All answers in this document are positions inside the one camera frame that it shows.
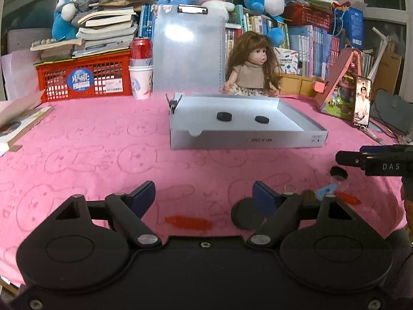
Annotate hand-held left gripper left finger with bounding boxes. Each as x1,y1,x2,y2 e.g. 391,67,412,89
48,180,162,249

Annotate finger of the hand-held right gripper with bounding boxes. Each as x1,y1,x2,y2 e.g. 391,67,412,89
336,150,368,169
359,145,394,153

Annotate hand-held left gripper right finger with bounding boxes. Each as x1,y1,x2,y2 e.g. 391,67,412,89
247,181,359,249

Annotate red plastic piece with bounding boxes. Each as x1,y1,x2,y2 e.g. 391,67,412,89
165,215,213,232
336,192,362,206

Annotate blue oval plastic clip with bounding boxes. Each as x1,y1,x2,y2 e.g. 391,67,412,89
314,184,338,201

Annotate brown round cookie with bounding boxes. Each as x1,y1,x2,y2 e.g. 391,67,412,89
301,190,319,208

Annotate white cardboard box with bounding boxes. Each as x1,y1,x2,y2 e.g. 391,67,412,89
169,92,329,151

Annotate dark grey bag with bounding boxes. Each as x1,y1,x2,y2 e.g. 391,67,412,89
369,89,413,137

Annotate smartphone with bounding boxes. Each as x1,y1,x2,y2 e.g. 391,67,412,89
351,75,372,129

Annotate pink printed blanket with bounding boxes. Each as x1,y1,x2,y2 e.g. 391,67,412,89
0,94,413,286

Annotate colourful picture book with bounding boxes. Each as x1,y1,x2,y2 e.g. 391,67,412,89
314,48,372,119

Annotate brown cardboard sheet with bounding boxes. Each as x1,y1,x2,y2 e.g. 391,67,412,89
371,41,403,96

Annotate wooden shelf box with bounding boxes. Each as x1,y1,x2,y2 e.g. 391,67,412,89
277,72,330,98

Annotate black binder clip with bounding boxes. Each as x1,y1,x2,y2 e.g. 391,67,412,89
165,94,183,114

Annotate white pipe stand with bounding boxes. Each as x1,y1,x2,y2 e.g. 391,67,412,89
364,27,393,82

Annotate white paper cup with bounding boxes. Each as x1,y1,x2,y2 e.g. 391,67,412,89
128,65,154,100

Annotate row of upright books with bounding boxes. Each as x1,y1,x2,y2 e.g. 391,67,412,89
139,3,351,79

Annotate colourful printed box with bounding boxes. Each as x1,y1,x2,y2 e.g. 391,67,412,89
274,46,299,75

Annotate blue gift bag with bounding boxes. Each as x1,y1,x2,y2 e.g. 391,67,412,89
332,2,366,50

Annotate brown-haired doll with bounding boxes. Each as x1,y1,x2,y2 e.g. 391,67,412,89
224,31,281,98

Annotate red plastic crate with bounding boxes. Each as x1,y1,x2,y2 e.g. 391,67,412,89
35,51,133,103

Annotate flat books pile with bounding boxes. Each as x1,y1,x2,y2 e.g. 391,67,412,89
0,104,54,156

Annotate red drink can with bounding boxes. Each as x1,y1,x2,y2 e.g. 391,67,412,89
130,37,153,67

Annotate red mesh basket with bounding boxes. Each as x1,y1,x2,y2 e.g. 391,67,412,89
283,2,333,27

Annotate translucent plastic clipboard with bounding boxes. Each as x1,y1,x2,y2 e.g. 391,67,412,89
152,4,226,95

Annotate stack of books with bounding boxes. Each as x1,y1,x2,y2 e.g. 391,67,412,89
30,0,153,61

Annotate white paper sheet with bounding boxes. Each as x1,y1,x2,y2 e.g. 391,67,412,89
0,48,43,104

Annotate blue and white plush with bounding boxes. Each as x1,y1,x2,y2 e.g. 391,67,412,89
51,0,85,41

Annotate grey box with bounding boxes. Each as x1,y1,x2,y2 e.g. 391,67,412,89
7,28,53,53

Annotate grey plush toy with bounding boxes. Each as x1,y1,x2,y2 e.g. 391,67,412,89
72,0,104,27

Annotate white cable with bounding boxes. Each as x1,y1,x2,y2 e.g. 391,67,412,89
361,126,388,145

